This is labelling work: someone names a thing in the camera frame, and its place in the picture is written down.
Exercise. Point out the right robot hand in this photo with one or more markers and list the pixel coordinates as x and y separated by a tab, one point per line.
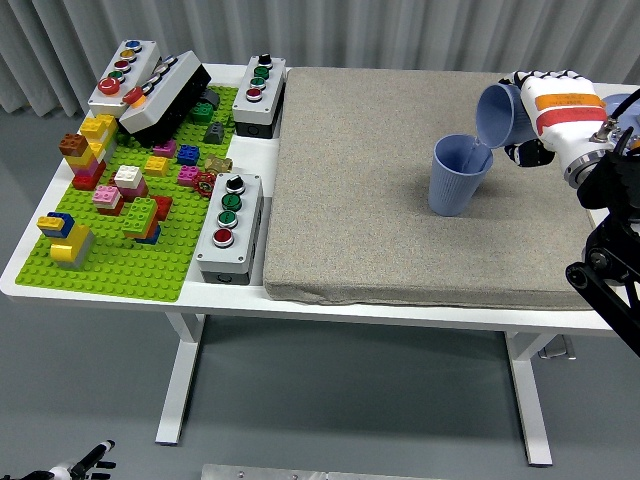
565	107

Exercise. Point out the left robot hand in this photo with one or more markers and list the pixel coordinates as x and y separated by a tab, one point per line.
90	457

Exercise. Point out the blue ribbed plastic cup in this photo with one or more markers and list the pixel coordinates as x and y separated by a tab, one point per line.
492	117
452	195

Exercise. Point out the blue plastic plate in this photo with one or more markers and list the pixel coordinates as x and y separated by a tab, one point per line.
631	117

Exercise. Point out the white table leg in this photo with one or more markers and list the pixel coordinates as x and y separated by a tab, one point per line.
177	390
530	410

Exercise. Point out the green studded baseplate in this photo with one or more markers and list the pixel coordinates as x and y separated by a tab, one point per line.
115	270

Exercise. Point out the grey metal plate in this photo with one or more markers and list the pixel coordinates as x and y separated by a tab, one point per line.
300	474

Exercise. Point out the blue yellow grey brick stack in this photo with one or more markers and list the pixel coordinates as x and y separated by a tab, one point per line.
70	242

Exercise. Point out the grey-brown cushion mat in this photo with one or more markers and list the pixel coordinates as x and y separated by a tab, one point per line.
350	200

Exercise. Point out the green orange brick stack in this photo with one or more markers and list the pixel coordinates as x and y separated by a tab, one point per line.
140	215

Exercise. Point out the pink red brick stack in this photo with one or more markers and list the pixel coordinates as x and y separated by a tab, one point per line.
107	197

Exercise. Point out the red toy brick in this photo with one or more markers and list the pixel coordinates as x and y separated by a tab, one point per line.
164	206

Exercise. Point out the grey pleated curtain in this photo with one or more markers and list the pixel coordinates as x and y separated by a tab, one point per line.
300	30

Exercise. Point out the white pink brick stack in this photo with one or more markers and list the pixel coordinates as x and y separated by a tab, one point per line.
129	179

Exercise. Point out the grey four-button control box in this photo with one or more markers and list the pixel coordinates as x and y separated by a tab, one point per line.
245	220
272	85

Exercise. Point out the brown yellow red brick stack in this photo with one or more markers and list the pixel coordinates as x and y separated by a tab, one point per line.
82	160

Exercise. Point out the yellow toy brick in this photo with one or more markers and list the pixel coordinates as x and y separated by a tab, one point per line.
156	166

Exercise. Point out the magenta toy brick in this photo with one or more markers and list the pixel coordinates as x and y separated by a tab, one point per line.
189	175
165	148

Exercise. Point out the blue toy brick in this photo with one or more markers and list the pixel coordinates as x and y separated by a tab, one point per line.
188	154

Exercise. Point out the yellow white brick stack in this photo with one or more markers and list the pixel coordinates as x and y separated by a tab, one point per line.
97	127

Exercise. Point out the grey sloped toy brick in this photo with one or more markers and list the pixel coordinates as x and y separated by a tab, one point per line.
213	133

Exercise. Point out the dark grey arch brick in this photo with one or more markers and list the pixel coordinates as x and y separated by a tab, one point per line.
212	98

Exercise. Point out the dark green toy brick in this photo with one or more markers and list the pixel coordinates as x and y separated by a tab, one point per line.
202	112

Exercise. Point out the tilted white black control box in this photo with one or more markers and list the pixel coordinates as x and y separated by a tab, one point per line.
165	95

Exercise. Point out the white five-button control box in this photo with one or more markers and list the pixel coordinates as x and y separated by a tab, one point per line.
142	55

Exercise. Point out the grey metal bracket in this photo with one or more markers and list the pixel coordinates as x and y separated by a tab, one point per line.
557	351

